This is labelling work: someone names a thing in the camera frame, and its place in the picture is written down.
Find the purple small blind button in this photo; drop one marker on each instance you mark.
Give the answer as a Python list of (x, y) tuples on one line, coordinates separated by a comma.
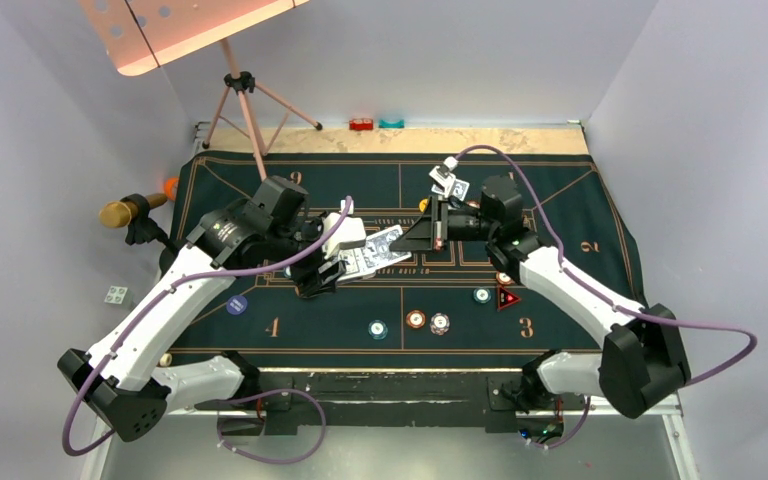
[(237, 304)]

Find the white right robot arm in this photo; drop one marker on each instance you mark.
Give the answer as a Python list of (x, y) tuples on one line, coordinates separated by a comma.
[(641, 360)]

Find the red block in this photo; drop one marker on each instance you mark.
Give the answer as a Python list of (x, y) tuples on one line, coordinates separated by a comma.
[(361, 124)]

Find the white left camera box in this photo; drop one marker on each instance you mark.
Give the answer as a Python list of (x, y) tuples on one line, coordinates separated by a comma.
[(347, 231)]

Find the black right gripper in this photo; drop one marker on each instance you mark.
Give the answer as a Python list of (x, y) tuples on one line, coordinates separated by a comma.
[(420, 236)]

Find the pink music stand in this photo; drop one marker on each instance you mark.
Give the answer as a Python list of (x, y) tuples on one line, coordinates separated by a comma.
[(141, 36)]

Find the blue playing card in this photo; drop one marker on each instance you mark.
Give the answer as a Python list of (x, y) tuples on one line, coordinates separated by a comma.
[(385, 239), (459, 190)]

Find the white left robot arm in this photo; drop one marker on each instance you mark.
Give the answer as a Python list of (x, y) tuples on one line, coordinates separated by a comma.
[(120, 378)]

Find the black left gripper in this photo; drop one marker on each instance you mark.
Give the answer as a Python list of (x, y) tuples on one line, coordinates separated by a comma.
[(310, 281)]

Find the blue white card deck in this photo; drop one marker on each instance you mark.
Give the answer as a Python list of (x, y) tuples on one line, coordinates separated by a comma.
[(357, 262)]

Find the green poker mat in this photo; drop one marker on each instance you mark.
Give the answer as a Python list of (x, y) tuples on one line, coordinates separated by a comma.
[(279, 329)]

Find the aluminium rail frame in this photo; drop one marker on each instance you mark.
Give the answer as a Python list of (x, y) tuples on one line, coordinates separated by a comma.
[(230, 428)]

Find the orange yellow chip stack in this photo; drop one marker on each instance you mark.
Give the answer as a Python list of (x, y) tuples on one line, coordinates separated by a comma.
[(415, 319)]

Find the white pink chip stack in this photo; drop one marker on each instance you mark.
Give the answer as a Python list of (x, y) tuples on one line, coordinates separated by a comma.
[(439, 324)]

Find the grey lego brick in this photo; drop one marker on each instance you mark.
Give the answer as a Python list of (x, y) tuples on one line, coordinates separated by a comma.
[(119, 296)]

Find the gold microphone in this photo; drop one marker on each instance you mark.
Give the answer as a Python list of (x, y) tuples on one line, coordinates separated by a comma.
[(121, 213)]

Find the teal block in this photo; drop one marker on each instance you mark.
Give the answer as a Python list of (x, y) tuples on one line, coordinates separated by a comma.
[(391, 123)]

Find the black red all-in triangle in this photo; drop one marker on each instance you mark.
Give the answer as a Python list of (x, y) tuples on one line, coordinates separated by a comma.
[(505, 297)]

